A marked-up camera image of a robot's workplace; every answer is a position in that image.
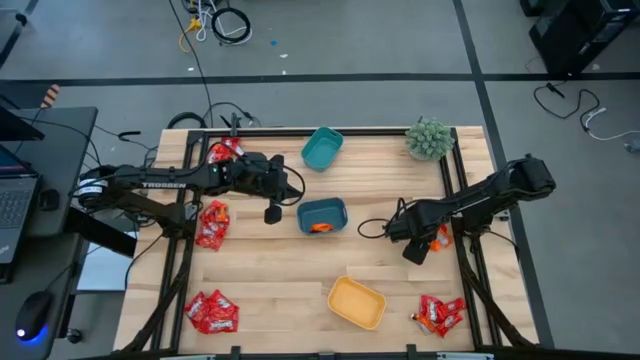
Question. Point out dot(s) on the black aluminium table frame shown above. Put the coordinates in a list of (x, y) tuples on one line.
[(300, 132)]

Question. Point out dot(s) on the yellow plastic bin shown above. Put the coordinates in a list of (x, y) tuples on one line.
[(356, 302)]

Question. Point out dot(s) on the black laptop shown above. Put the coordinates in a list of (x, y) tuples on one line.
[(15, 210)]

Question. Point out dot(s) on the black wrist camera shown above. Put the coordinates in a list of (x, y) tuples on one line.
[(272, 214), (415, 252)]

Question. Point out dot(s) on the red Skittles candy pack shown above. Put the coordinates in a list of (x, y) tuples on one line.
[(232, 146), (217, 156), (217, 211), (223, 301), (430, 307), (220, 325), (196, 307), (212, 229)]

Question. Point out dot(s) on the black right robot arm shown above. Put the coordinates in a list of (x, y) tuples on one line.
[(480, 197)]

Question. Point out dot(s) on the black round knob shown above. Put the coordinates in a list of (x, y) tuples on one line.
[(74, 336)]

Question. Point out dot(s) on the black desk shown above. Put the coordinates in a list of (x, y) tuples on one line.
[(65, 150)]

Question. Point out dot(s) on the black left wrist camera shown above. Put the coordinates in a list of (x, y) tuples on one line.
[(272, 214)]

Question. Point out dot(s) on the green artificial potted plant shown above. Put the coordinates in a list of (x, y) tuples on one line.
[(429, 140)]

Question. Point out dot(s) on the small black box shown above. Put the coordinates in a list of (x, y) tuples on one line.
[(49, 199)]

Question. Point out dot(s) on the light teal plastic bin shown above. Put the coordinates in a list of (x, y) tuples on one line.
[(322, 150)]

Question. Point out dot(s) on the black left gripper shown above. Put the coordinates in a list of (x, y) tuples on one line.
[(255, 175)]

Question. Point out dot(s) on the black computer mouse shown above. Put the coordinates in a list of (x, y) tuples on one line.
[(32, 312)]

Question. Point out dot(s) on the black equipment case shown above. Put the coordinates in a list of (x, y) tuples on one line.
[(580, 35)]

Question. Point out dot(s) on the orange black striped marker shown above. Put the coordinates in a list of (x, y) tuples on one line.
[(50, 95)]

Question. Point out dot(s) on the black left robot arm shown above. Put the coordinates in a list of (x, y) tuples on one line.
[(150, 180)]

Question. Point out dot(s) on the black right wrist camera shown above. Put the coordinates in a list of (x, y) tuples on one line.
[(415, 252)]

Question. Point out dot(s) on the dark teal plastic bin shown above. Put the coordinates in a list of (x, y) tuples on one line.
[(320, 212)]

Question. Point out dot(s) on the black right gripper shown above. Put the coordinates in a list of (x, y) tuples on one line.
[(415, 222)]

